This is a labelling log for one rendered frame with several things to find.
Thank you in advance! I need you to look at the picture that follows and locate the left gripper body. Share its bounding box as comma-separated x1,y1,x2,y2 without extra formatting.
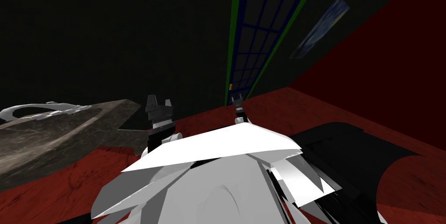
145,102,174,124

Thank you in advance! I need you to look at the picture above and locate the blue paned door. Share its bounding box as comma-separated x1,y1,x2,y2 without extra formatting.
224,0,308,106

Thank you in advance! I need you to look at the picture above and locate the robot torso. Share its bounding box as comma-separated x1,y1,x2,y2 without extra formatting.
91,122,337,224

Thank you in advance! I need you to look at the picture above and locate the grey stone counter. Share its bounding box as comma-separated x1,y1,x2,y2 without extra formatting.
0,99,151,193

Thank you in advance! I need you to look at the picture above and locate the white sink faucet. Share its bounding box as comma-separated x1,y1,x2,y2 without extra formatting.
0,101,93,122

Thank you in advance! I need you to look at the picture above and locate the blue painting on wall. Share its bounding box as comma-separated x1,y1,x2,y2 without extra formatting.
289,0,351,60

